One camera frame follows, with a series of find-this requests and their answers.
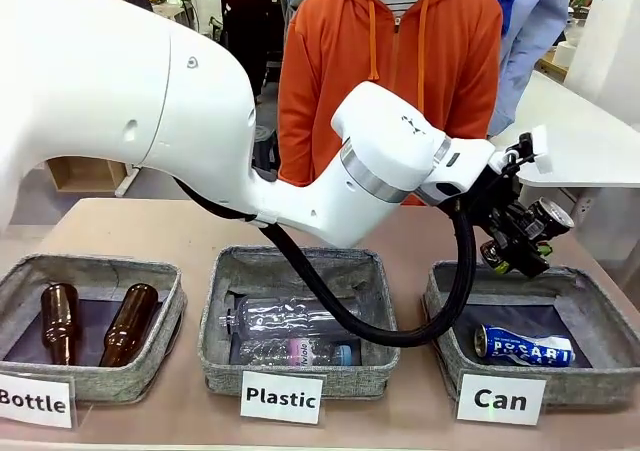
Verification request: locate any blue Pocari can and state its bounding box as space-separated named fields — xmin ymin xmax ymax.
xmin=473 ymin=323 xmax=577 ymax=368

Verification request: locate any dark office chair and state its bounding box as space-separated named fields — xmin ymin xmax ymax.
xmin=251 ymin=124 xmax=280 ymax=183

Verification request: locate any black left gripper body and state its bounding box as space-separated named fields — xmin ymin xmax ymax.
xmin=471 ymin=167 xmax=532 ymax=242

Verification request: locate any wooden open box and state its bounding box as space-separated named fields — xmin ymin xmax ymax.
xmin=46 ymin=157 xmax=129 ymax=195

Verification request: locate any large clear plastic bottle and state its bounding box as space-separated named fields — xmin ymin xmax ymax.
xmin=217 ymin=294 xmax=363 ymax=346

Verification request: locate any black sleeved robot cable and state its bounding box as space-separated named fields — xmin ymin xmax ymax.
xmin=171 ymin=174 xmax=477 ymax=348

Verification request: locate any dark can with silver lid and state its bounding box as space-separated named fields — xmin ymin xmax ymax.
xmin=479 ymin=197 xmax=574 ymax=272

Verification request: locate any grey fabric bottle basket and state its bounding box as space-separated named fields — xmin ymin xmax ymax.
xmin=0 ymin=253 xmax=188 ymax=405

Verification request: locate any white Can label card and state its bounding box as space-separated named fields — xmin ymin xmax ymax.
xmin=455 ymin=373 xmax=548 ymax=427

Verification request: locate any small pink-labelled plastic bottle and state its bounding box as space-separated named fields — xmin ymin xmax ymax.
xmin=238 ymin=338 xmax=362 ymax=368

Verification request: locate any brown glass bottle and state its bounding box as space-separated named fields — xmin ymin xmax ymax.
xmin=98 ymin=282 xmax=161 ymax=368
xmin=38 ymin=282 xmax=81 ymax=367

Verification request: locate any white Plastic label card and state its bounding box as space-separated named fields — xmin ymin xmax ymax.
xmin=239 ymin=369 xmax=327 ymax=426

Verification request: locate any person in blue jacket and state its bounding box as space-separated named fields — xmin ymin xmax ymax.
xmin=467 ymin=0 xmax=572 ymax=138

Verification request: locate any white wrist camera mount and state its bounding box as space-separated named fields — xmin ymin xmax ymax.
xmin=501 ymin=124 xmax=552 ymax=175

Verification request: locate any grey fabric can basket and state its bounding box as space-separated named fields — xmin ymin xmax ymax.
xmin=423 ymin=261 xmax=640 ymax=408

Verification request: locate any grey fabric plastic basket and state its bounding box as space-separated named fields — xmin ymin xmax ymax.
xmin=197 ymin=244 xmax=402 ymax=400

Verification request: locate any person in orange hoodie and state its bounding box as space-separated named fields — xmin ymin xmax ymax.
xmin=276 ymin=0 xmax=504 ymax=207

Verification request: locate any white Bottle label card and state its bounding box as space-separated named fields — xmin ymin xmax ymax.
xmin=0 ymin=370 xmax=77 ymax=430

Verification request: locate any white side table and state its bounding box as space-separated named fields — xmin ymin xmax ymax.
xmin=492 ymin=69 xmax=640 ymax=190

